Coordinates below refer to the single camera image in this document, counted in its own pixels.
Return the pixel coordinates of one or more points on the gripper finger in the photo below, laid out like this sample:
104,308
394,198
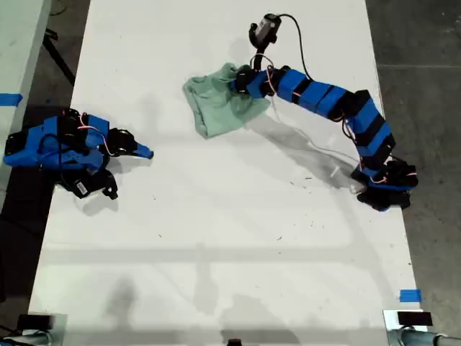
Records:
144,155
234,85
146,149

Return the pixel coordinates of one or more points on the pale green T-shirt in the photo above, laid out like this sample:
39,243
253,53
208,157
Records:
216,108

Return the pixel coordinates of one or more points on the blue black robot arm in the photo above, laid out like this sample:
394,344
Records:
371,126
29,151

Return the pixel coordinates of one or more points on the black stand leg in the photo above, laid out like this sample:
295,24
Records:
57,59

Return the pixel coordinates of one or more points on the long blue tape strip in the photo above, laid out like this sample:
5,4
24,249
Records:
9,98

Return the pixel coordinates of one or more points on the pale side table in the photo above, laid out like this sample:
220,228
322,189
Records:
18,43

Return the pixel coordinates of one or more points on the small black box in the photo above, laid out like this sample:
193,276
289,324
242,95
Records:
414,319
34,321

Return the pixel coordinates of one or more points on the small black object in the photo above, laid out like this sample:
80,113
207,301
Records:
234,342

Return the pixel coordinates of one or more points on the short blue tape strip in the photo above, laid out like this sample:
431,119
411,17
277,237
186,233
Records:
410,295

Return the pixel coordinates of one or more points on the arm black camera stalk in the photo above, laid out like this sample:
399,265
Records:
107,182
261,50

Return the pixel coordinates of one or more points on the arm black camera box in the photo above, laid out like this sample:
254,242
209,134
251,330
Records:
266,29
81,188

